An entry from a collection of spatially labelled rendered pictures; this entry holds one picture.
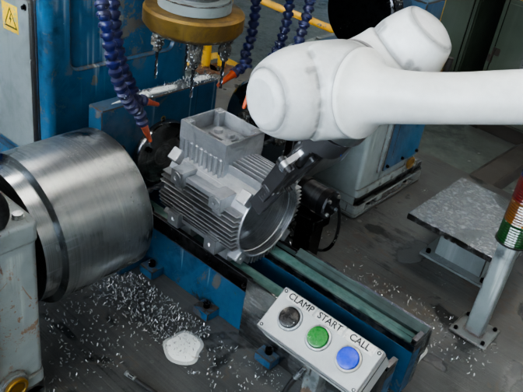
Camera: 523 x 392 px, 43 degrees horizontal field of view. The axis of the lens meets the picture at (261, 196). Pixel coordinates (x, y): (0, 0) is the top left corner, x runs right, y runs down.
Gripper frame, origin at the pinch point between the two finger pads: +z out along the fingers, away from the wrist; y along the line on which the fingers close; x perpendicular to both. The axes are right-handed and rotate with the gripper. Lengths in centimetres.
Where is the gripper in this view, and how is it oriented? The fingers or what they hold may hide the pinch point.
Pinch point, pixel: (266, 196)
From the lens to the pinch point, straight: 111.2
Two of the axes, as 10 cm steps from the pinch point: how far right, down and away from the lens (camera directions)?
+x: 5.8, 8.0, -1.8
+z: -4.9, 5.1, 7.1
